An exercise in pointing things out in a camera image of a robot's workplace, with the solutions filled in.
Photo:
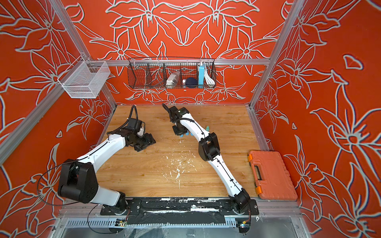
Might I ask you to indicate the black wire wall basket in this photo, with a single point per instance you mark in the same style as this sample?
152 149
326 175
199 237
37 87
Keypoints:
147 73

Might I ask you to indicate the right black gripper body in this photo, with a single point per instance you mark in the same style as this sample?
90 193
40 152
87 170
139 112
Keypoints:
179 129

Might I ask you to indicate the light blue box in basket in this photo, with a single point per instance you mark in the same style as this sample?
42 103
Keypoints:
201 72

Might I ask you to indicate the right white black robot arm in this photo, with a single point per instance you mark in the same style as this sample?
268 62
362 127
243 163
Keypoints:
209 151

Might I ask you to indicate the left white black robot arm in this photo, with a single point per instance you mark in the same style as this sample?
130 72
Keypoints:
78 179

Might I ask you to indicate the dark blue ball in basket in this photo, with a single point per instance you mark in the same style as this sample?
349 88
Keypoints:
191 82

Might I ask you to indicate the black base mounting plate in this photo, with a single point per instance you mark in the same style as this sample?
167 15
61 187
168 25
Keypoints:
182 212

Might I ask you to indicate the clear plastic wall bin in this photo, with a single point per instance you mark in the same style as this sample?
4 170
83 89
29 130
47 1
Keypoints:
85 79

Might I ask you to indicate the silver pouch in basket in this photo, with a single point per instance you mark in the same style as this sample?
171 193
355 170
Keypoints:
173 80

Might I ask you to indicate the orange plastic tool case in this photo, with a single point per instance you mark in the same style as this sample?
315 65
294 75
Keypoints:
272 179

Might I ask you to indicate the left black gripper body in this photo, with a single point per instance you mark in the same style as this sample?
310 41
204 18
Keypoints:
144 142

